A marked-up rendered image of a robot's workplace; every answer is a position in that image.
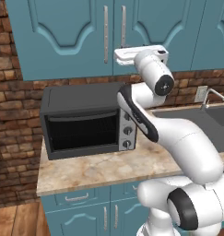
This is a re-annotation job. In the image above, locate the grey sink basin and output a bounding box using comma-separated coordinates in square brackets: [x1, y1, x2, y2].
[151, 105, 224, 154]

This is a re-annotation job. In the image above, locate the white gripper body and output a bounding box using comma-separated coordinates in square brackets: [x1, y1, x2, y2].
[113, 44, 167, 66]

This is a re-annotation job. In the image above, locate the silver tap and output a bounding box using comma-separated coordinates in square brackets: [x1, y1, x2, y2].
[200, 88, 224, 111]

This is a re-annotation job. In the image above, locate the teal drawer front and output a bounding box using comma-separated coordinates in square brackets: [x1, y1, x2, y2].
[41, 185, 112, 213]
[109, 180, 145, 202]

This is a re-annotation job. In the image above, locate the white wall socket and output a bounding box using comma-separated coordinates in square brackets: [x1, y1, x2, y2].
[195, 85, 209, 104]

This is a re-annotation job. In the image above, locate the black toaster oven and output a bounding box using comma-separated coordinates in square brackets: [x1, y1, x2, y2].
[39, 82, 137, 160]

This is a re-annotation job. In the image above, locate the silver cabinet door handle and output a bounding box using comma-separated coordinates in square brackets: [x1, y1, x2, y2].
[102, 5, 110, 65]
[120, 5, 127, 49]

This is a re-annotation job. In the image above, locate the teal wall cabinet door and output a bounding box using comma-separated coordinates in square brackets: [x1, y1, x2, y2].
[112, 0, 207, 77]
[5, 0, 115, 82]
[190, 0, 224, 72]

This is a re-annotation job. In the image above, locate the teal base cabinet door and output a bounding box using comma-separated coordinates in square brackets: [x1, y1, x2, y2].
[44, 201, 112, 236]
[109, 197, 150, 236]

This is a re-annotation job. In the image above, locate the silver base cabinet handle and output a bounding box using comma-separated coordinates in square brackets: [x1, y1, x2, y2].
[113, 204, 120, 230]
[102, 206, 109, 231]

